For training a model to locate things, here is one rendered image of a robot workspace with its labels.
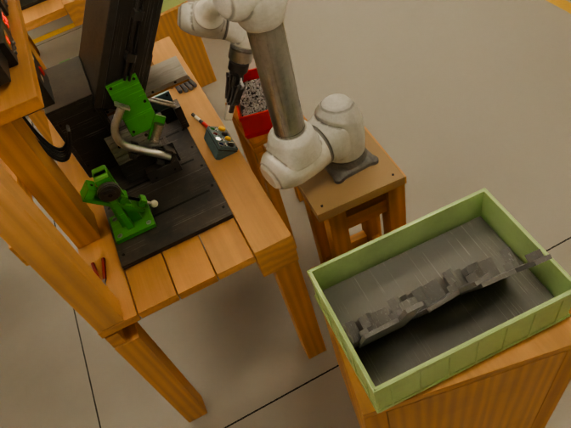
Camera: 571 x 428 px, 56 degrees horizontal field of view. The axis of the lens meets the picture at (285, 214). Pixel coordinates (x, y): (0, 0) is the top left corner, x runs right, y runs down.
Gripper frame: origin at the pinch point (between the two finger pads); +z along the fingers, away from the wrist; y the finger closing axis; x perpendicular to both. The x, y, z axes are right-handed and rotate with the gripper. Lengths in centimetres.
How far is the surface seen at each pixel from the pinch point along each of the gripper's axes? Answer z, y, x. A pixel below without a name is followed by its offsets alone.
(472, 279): -11, -115, -11
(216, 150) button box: 13.1, -6.9, 6.1
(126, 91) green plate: -3.6, 8.4, 37.7
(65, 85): 3, 28, 54
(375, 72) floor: 17, 98, -159
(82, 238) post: 44, -13, 55
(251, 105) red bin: 3.8, 13.7, -17.2
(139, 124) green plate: 8.2, 5.8, 32.5
